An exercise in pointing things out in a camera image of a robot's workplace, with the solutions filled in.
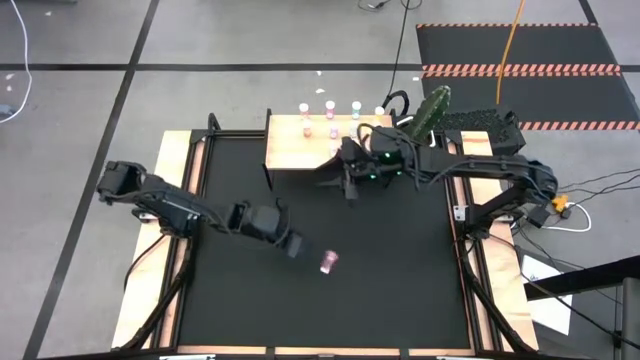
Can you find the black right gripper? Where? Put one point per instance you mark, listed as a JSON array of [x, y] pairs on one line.
[[385, 160]]

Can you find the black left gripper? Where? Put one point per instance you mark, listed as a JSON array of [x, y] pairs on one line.
[[296, 246]]

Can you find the teal pill bottle white cap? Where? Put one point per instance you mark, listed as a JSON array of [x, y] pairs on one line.
[[356, 110]]

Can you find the yellow pill bottle white cap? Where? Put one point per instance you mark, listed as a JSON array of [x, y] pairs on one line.
[[379, 111]]

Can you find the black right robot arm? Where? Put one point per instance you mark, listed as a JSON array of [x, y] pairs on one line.
[[480, 167]]

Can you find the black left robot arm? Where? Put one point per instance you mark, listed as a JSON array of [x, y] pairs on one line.
[[170, 205]]

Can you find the wooden shelf with black legs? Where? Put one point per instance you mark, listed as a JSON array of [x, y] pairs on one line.
[[290, 150]]

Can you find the black table mat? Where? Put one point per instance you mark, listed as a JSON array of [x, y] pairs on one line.
[[325, 300]]

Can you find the white planter pot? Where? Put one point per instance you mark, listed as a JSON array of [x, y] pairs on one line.
[[407, 119]]

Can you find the green cactus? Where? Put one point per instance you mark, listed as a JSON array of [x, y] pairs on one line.
[[430, 112]]

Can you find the black perforated box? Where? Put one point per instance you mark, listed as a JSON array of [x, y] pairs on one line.
[[500, 132]]

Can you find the black power adapter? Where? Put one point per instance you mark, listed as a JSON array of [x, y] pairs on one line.
[[538, 216]]

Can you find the orange power plug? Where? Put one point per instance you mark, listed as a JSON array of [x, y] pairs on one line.
[[559, 202]]

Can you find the black striped-edge floor mat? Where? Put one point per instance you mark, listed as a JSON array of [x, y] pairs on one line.
[[550, 45]]

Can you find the white paper sheet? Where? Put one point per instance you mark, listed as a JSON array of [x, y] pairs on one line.
[[550, 310]]

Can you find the black desk board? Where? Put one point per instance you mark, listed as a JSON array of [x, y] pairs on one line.
[[590, 277]]

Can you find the black aluminium table frame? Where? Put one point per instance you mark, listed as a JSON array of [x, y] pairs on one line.
[[235, 134]]

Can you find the grey metal post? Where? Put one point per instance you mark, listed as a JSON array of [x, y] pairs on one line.
[[631, 320]]

